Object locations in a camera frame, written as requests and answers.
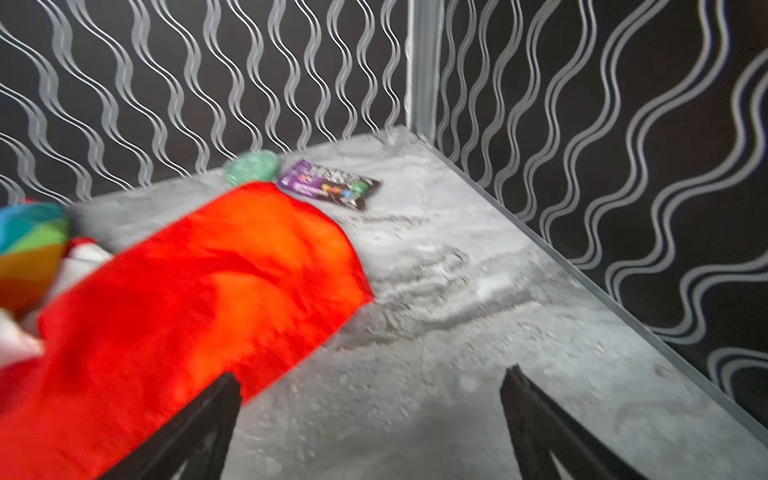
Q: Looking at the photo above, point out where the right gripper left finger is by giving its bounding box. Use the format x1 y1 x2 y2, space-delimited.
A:
101 372 242 479

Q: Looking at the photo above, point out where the purple snack wrapper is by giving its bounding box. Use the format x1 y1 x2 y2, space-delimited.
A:
277 160 382 211

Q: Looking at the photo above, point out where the green round lid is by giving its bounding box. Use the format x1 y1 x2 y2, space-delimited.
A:
224 150 281 186

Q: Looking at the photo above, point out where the rainbow kids zip jacket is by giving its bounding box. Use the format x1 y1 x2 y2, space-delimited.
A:
1 182 374 479

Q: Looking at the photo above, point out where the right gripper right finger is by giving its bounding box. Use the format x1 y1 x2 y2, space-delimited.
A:
500 365 644 479

